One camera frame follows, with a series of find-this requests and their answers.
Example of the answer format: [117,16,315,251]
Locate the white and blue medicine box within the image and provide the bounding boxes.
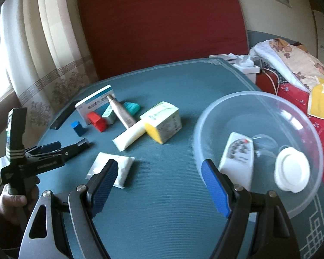
[75,85,116,123]

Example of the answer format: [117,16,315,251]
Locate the person's left hand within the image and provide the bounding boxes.
[0,177,40,226]

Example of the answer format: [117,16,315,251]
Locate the yellow and white box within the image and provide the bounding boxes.
[140,101,182,144]

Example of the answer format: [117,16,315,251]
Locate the red toy block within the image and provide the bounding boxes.
[87,112,108,133]

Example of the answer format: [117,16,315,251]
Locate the clear plastic bowl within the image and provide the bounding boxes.
[192,91,324,219]

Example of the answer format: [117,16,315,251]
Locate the beige patterned curtain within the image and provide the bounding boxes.
[0,0,99,141]

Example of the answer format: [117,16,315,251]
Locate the teal desktop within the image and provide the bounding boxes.
[35,58,324,259]

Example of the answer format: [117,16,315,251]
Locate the red quilt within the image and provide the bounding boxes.
[255,73,324,200]

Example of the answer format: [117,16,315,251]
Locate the yellow star cloth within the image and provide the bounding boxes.
[308,77,324,122]

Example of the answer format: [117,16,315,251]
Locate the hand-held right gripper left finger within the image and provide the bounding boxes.
[18,159,119,259]

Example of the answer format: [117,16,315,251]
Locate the clear plastic cup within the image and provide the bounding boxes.
[252,133,281,157]

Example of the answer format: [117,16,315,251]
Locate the teal dental floss case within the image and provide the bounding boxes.
[123,102,140,116]

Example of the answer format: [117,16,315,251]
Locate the floral blanket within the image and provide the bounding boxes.
[250,38,324,92]

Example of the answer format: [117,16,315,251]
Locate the white tube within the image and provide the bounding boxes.
[113,119,148,152]

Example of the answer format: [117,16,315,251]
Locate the beige cream tube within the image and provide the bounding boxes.
[106,94,137,130]

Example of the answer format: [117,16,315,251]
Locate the white remote control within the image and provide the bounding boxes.
[219,132,254,192]

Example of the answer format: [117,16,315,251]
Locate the white tissue packet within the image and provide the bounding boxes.
[86,152,135,189]

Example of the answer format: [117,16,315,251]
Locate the white crumpled cloth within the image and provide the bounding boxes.
[227,54,256,68]

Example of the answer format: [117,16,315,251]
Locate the small teal and white box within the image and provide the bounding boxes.
[101,104,116,125]

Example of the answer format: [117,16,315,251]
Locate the red headboard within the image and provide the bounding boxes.
[76,0,250,81]

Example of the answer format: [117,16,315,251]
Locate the white cable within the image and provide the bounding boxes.
[260,69,282,95]

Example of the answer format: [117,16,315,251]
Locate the white round lid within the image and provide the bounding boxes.
[275,146,311,193]

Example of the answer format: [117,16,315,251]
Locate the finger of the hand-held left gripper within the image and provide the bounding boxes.
[62,138,91,160]
[30,141,62,154]

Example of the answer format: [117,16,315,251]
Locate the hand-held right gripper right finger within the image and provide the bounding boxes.
[201,159,300,259]

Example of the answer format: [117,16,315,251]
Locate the blue toy block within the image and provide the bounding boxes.
[71,121,85,137]

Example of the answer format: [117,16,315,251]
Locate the black phone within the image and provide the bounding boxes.
[50,102,76,130]

